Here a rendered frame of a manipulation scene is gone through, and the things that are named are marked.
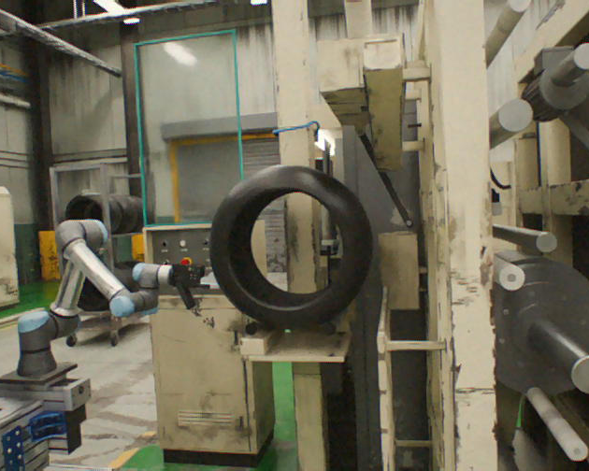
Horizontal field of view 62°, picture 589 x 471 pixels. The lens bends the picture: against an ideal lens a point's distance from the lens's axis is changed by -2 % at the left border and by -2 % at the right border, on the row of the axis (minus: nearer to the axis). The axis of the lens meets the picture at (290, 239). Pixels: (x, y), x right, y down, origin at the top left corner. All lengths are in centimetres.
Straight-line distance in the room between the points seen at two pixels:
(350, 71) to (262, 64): 1030
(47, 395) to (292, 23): 178
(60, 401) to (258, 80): 1009
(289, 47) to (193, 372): 164
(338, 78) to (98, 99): 1192
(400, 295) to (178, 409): 139
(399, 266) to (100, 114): 1161
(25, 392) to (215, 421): 97
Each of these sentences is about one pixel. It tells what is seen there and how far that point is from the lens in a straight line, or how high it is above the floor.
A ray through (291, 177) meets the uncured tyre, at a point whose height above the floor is 142.
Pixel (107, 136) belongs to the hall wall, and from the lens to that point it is 1297.
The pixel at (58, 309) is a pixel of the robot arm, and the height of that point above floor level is 95.
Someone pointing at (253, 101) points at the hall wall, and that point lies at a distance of 1162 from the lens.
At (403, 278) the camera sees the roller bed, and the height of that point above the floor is 103.
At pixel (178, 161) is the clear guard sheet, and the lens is 265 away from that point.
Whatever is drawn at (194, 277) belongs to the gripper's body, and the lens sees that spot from 191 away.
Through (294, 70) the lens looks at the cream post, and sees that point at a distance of 217.
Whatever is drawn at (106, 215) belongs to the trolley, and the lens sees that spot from 548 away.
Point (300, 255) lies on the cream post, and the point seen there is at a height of 112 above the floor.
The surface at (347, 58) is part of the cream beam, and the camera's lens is 150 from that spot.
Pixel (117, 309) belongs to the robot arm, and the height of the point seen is 99.
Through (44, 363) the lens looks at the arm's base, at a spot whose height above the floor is 76.
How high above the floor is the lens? 130
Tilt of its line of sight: 3 degrees down
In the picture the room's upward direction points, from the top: 3 degrees counter-clockwise
